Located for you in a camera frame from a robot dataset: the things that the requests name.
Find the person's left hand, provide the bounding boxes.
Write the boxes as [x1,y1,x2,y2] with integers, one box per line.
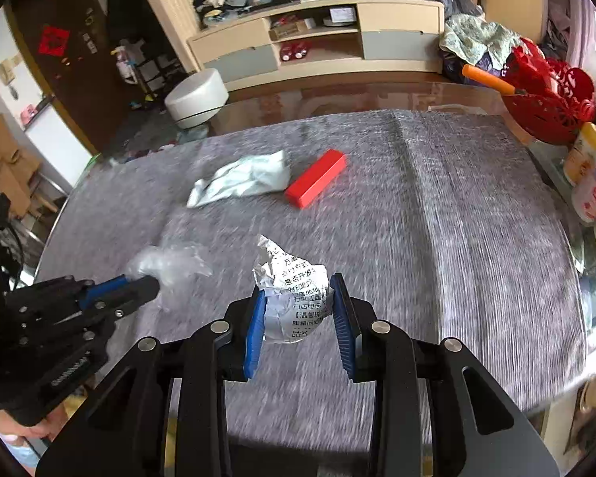
[0,413,54,442]

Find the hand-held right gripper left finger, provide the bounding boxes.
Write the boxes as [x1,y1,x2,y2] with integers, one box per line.
[35,288,269,477]

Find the orange stick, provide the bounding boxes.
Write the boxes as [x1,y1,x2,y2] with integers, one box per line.
[462,64,517,96]

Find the floral green cloth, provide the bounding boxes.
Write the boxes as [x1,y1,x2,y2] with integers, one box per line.
[439,12,524,68]

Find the printed paper ball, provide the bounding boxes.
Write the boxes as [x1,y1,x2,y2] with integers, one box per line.
[251,235,335,343]

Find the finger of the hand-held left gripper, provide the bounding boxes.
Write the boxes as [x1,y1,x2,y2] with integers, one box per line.
[78,275,136,310]
[86,275,161,332]

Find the white round stool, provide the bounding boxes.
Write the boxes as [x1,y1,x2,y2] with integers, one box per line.
[165,68,228,129]

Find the white shelf device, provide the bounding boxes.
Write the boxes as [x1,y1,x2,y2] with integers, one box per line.
[323,6,357,27]

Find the brown door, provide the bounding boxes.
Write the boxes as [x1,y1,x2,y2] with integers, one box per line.
[5,0,130,152]

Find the red lattice basket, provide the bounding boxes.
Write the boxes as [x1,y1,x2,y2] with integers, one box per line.
[501,40,596,147]

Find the pink curtain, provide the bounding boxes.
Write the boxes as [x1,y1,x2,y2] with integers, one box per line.
[546,0,596,80]

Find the white cabinet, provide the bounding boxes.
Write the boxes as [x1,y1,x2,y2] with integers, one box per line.
[24,104,94,194]

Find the beige television cabinet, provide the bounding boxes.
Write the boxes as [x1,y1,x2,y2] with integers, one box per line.
[186,0,445,91]

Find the brown shelf box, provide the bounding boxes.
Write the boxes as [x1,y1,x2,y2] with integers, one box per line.
[269,17,316,41]

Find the grey woven table mat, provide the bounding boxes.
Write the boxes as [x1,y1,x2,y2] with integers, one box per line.
[35,109,589,450]

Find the wall intercom phone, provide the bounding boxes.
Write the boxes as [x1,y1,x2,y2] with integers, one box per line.
[0,57,23,100]

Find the red block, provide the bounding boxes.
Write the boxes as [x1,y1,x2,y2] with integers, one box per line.
[284,148,347,208]

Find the crumpled white packet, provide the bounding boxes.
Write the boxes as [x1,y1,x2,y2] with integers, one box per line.
[186,150,291,208]

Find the clear plastic bag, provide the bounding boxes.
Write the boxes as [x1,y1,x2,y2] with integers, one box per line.
[126,243,213,314]

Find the beige folding screen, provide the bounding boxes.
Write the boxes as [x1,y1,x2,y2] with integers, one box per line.
[129,0,202,73]

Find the red diamond door paper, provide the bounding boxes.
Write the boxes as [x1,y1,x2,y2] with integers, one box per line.
[38,25,71,58]

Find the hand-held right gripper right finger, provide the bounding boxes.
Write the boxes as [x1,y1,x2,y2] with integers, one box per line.
[328,272,562,477]

